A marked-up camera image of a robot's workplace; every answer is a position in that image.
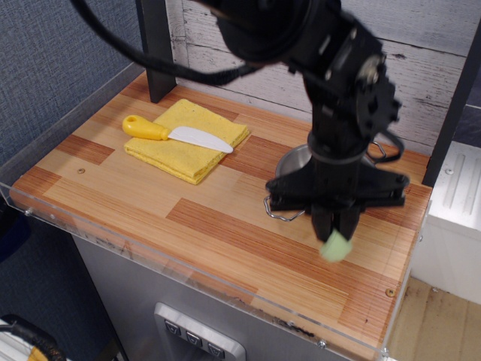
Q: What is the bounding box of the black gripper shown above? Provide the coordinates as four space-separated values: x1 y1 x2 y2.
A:
266 155 410 243

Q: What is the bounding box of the green plush broccoli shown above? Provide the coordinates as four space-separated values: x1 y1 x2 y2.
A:
319 229 352 262

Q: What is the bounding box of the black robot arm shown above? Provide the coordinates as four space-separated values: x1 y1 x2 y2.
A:
206 1 409 241

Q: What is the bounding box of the yellow folded cloth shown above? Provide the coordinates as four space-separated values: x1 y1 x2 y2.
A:
124 99 250 184

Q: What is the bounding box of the silver dispenser panel with buttons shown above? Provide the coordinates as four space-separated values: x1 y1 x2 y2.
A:
154 302 247 360

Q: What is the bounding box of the silver toy fridge cabinet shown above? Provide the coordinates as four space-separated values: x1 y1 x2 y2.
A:
74 237 381 360

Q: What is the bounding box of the yellow object bottom left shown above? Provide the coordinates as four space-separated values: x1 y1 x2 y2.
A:
27 347 48 361

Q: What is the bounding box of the metal bowl with handles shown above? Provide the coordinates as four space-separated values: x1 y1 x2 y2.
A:
263 141 388 222

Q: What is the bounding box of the white aluminium rail block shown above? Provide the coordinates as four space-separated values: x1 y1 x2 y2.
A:
411 141 480 304

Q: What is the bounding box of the black vertical post right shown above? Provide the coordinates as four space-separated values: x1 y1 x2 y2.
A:
422 1 480 187

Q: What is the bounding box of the black vertical post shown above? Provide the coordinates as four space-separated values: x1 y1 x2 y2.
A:
422 1 480 187
136 0 177 103

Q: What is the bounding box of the black braided cable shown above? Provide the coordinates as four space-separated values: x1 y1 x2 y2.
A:
69 0 260 86

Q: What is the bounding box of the yellow handled white toy knife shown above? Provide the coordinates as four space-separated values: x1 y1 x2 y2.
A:
122 115 234 153

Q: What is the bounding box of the black vertical post left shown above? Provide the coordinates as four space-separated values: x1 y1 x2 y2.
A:
136 0 177 103

